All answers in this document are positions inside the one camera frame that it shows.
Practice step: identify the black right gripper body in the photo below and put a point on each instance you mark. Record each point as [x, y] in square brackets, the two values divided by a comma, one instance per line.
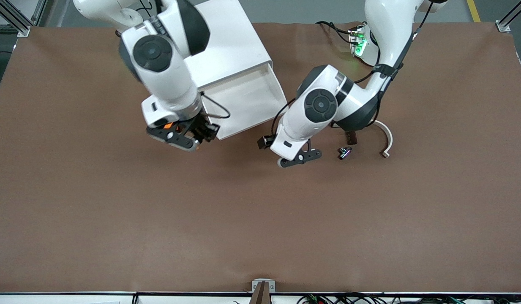
[200, 126]

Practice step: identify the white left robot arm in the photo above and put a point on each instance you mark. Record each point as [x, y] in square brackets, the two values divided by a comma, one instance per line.
[319, 105]

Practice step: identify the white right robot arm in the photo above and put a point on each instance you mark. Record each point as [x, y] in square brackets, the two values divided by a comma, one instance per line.
[159, 76]

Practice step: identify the shiny metal T fitting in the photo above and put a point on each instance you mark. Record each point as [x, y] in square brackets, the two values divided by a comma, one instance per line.
[345, 153]

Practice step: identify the brown hexagonal spacer block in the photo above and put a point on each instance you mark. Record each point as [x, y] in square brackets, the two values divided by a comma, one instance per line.
[351, 137]

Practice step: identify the aluminium table edge bracket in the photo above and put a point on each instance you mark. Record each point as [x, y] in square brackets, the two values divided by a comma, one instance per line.
[255, 285]

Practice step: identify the brown wedge post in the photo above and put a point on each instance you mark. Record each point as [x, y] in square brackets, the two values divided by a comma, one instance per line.
[260, 295]

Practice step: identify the aluminium frame post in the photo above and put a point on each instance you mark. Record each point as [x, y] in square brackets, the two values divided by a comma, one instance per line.
[23, 30]
[503, 26]

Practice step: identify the white table edge rail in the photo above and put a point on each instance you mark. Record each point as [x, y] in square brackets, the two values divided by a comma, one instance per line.
[53, 299]

